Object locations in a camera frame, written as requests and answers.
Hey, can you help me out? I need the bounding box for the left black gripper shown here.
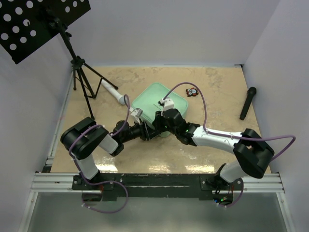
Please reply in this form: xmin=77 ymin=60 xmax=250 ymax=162
xmin=122 ymin=118 xmax=160 ymax=144

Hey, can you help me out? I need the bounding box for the mint green medicine case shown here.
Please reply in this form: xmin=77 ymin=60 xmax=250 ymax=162
xmin=131 ymin=83 xmax=189 ymax=129

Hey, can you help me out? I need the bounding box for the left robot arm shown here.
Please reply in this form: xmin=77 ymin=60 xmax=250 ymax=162
xmin=60 ymin=117 xmax=159 ymax=189

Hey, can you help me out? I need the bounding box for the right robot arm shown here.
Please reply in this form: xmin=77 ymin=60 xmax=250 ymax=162
xmin=152 ymin=109 xmax=274 ymax=190

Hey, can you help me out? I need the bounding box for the white microphone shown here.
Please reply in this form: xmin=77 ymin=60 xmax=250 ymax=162
xmin=101 ymin=80 xmax=126 ymax=105

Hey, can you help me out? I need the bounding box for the red owl toy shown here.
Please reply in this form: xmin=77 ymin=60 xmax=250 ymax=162
xmin=186 ymin=87 xmax=199 ymax=97

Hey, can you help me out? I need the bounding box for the black microphone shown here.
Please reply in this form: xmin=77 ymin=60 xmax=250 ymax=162
xmin=239 ymin=87 xmax=257 ymax=120

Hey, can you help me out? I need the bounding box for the black perforated music stand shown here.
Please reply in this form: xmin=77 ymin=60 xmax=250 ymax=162
xmin=0 ymin=0 xmax=106 ymax=119

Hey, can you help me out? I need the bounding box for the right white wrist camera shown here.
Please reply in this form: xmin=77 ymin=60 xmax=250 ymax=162
xmin=158 ymin=97 xmax=174 ymax=114

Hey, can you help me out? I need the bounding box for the black base frame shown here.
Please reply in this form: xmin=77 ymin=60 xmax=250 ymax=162
xmin=72 ymin=173 xmax=243 ymax=204

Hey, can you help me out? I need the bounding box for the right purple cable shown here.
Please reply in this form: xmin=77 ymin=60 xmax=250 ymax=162
xmin=163 ymin=82 xmax=296 ymax=208

